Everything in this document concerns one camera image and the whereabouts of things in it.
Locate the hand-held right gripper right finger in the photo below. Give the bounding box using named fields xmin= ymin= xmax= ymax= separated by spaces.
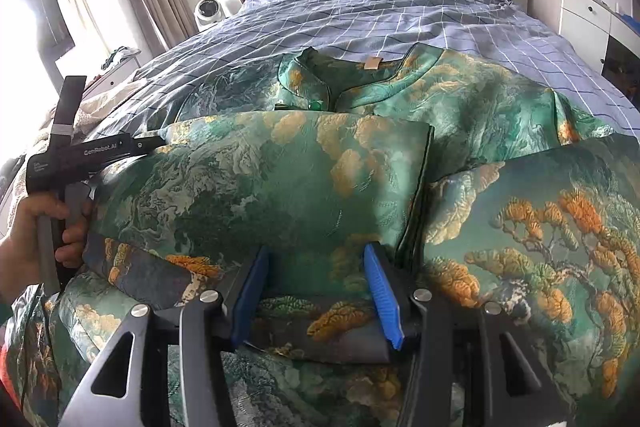
xmin=362 ymin=243 xmax=571 ymax=427

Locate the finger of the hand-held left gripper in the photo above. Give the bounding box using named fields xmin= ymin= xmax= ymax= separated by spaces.
xmin=131 ymin=134 xmax=167 ymax=154

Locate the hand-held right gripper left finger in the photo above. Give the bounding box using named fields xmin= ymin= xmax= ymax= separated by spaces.
xmin=59 ymin=244 xmax=273 ymax=427

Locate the green patterned jacket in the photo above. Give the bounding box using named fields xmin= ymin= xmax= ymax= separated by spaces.
xmin=10 ymin=44 xmax=640 ymax=427

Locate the person's left hand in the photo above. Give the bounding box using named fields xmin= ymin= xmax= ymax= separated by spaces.
xmin=0 ymin=197 xmax=94 ymax=304

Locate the white windowsill cabinet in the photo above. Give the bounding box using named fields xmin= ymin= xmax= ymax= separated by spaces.
xmin=80 ymin=52 xmax=144 ymax=98

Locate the white desk fan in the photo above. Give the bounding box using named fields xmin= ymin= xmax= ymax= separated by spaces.
xmin=194 ymin=0 xmax=224 ymax=30

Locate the bed with blue striped sheet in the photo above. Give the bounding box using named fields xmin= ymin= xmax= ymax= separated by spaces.
xmin=105 ymin=0 xmax=632 ymax=138

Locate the white desk with drawers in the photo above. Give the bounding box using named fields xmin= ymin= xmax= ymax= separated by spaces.
xmin=526 ymin=0 xmax=640 ymax=80

